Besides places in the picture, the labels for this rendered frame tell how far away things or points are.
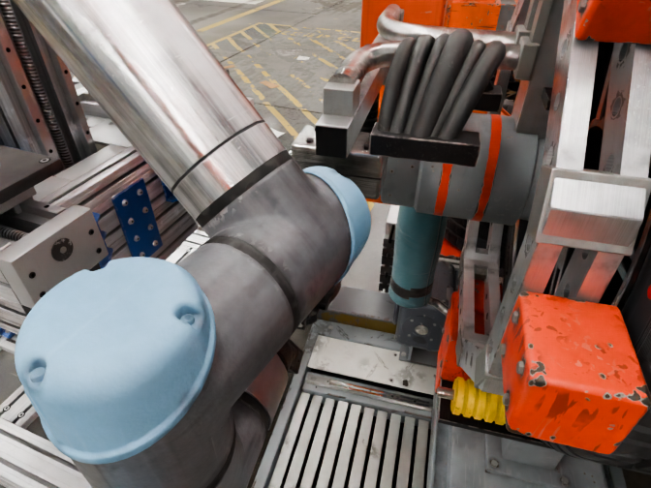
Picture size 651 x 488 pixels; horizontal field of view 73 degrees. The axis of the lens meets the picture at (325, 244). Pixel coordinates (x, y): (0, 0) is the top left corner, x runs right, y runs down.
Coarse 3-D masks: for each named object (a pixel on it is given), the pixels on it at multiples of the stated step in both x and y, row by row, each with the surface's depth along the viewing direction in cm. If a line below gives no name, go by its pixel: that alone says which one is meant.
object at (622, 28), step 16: (592, 0) 29; (608, 0) 28; (624, 0) 28; (640, 0) 28; (576, 16) 32; (592, 16) 30; (608, 16) 29; (624, 16) 29; (640, 16) 29; (576, 32) 32; (592, 32) 31; (608, 32) 31; (624, 32) 30; (640, 32) 30
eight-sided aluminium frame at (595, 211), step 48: (528, 0) 59; (576, 0) 33; (576, 48) 32; (624, 48) 34; (576, 96) 32; (624, 96) 32; (576, 144) 31; (624, 144) 31; (576, 192) 31; (624, 192) 30; (528, 240) 36; (576, 240) 32; (624, 240) 31; (528, 288) 36; (576, 288) 35; (480, 336) 66; (480, 384) 46
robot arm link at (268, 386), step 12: (276, 360) 32; (264, 372) 31; (276, 372) 31; (252, 384) 29; (264, 384) 30; (276, 384) 31; (252, 396) 36; (264, 396) 30; (276, 396) 31; (264, 408) 30; (276, 408) 31
